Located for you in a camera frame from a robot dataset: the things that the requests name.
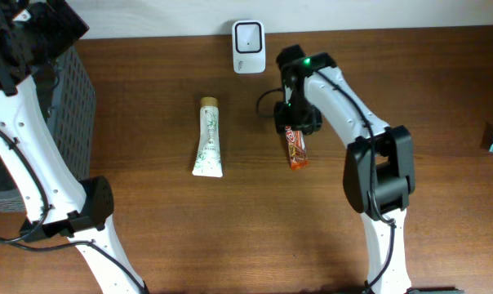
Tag white floral cream tube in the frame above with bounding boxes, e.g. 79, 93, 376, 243
192, 96, 223, 178

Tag grey plastic mesh basket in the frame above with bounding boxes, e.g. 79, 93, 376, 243
0, 47, 96, 212

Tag white barcode scanner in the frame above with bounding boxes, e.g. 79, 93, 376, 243
232, 20, 266, 74

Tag orange red snack bar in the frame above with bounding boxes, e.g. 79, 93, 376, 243
285, 126, 309, 171

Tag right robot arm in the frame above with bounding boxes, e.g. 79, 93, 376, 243
273, 45, 415, 293

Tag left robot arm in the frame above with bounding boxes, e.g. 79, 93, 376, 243
0, 1, 148, 293

